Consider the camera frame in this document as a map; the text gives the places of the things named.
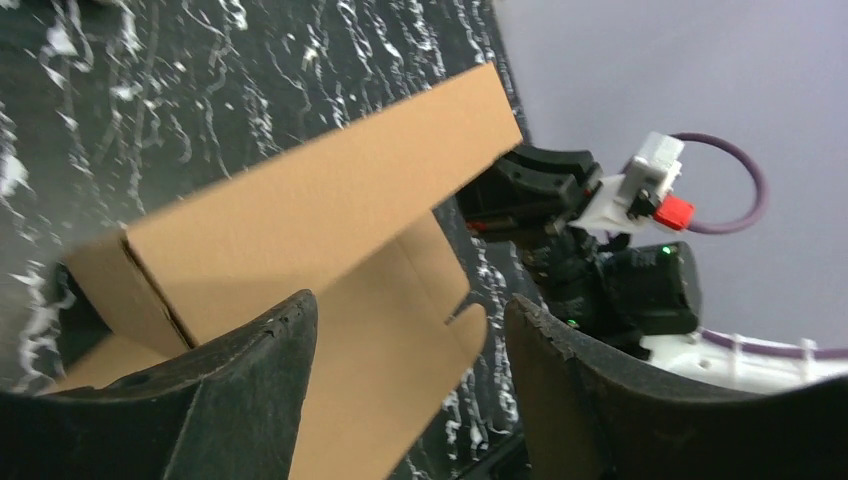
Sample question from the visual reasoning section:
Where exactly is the brown cardboard box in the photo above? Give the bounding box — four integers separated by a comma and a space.
59, 64, 522, 479

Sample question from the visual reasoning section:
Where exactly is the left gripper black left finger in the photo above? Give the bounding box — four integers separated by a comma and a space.
1, 290, 318, 479

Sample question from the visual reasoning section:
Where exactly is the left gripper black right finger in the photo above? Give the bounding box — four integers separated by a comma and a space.
504, 296, 847, 479

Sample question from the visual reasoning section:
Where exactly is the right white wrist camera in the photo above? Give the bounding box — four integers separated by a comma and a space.
569, 132, 695, 234

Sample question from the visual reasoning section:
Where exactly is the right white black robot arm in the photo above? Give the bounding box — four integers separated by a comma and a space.
456, 133, 847, 394

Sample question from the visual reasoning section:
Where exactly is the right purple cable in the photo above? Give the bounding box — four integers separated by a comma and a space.
669, 132, 770, 236

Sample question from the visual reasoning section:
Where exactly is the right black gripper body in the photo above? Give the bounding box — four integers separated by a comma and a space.
455, 144, 603, 242

